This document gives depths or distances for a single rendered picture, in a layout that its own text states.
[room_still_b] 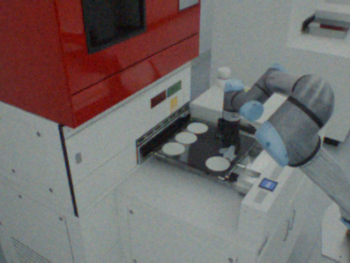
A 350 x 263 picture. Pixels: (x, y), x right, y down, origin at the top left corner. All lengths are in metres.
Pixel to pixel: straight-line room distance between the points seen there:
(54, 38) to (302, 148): 0.73
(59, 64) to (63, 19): 0.13
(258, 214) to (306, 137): 0.43
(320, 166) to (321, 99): 0.19
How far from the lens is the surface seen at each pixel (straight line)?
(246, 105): 1.34
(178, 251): 1.58
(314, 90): 0.99
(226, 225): 1.44
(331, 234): 1.51
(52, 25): 1.12
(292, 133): 0.96
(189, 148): 1.68
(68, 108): 1.21
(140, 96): 1.55
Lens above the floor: 1.84
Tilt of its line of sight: 31 degrees down
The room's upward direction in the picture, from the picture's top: straight up
